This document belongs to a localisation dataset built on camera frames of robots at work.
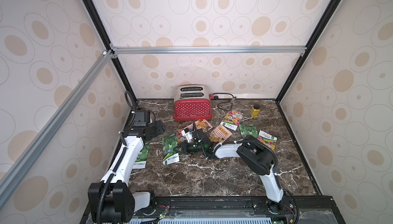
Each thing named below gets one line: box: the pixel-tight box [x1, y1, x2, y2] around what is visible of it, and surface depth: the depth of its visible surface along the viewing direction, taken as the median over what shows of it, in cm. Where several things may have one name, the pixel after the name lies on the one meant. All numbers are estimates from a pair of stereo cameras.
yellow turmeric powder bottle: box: [250, 103, 261, 119], surface depth 106 cm
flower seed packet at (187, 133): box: [181, 126, 191, 144], surface depth 86 cm
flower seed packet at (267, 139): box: [256, 129, 278, 151], surface depth 99 cm
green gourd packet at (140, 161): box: [132, 142, 150, 170], surface depth 91 cm
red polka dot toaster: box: [173, 84, 213, 121], surface depth 102 cm
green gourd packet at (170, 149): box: [162, 132, 181, 166], surface depth 88 cm
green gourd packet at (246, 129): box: [238, 123, 259, 139], surface depth 105 cm
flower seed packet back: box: [220, 109, 244, 132], surface depth 111 cm
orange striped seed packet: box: [208, 124, 233, 143], surface depth 102 cm
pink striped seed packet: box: [183, 119, 214, 133], surface depth 108 cm
